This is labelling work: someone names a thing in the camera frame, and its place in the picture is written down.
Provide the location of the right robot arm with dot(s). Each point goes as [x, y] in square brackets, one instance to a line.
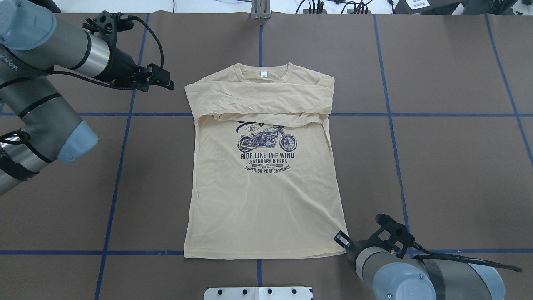
[424, 277]

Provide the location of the beige long-sleeve printed shirt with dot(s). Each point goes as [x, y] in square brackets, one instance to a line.
[264, 182]

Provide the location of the grey aluminium post bracket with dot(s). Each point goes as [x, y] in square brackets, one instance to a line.
[260, 9]

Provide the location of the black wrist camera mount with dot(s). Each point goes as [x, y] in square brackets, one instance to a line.
[391, 236]

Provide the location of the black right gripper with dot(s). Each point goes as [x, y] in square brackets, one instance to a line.
[352, 249]

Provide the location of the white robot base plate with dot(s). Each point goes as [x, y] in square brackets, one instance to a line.
[259, 293]

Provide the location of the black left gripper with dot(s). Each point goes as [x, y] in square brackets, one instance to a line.
[121, 65]

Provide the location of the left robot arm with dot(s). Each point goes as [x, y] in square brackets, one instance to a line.
[35, 44]

